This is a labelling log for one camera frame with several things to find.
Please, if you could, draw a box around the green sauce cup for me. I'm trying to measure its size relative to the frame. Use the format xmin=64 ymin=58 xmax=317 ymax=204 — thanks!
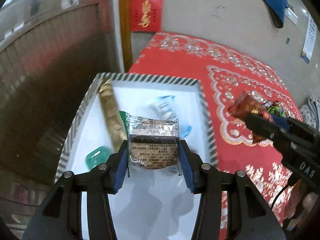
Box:
xmin=85 ymin=146 xmax=112 ymax=170

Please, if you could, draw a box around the white blue snack packet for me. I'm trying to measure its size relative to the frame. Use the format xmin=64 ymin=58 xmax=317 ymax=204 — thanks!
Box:
xmin=150 ymin=95 xmax=192 ymax=139

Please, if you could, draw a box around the long gold foil packet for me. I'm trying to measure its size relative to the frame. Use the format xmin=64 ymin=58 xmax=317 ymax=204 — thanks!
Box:
xmin=98 ymin=78 xmax=127 ymax=152

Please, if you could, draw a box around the silver brown cake packet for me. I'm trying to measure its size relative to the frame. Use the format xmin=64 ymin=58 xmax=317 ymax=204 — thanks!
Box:
xmin=119 ymin=111 xmax=182 ymax=176

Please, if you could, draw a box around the person's right hand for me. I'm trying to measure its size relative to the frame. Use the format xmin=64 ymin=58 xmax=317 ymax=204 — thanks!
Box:
xmin=284 ymin=180 xmax=319 ymax=231

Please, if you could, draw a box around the small candy pile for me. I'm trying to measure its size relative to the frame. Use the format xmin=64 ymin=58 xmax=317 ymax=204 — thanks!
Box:
xmin=262 ymin=100 xmax=287 ymax=117

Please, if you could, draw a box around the floral cushioned chair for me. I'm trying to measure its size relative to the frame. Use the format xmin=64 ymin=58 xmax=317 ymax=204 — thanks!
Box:
xmin=299 ymin=98 xmax=320 ymax=131

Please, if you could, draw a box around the red floral tablecloth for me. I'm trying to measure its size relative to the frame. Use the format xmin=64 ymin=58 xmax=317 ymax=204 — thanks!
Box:
xmin=127 ymin=31 xmax=304 ymax=240

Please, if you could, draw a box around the striped white storage box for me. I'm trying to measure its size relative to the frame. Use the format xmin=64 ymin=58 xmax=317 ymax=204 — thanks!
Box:
xmin=56 ymin=73 xmax=216 ymax=239

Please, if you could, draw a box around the blue hanging bag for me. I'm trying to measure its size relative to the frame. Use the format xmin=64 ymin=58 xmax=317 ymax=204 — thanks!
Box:
xmin=263 ymin=0 xmax=289 ymax=29

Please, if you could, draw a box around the white wall calendar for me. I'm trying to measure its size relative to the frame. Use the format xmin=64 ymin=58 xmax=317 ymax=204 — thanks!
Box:
xmin=301 ymin=13 xmax=317 ymax=63

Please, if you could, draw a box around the lower red wall banner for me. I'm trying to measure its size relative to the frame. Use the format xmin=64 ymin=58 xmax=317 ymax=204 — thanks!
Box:
xmin=130 ymin=0 xmax=164 ymax=33

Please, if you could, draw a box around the wooden door frame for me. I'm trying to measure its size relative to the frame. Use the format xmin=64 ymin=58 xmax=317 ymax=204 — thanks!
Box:
xmin=118 ymin=0 xmax=133 ymax=72

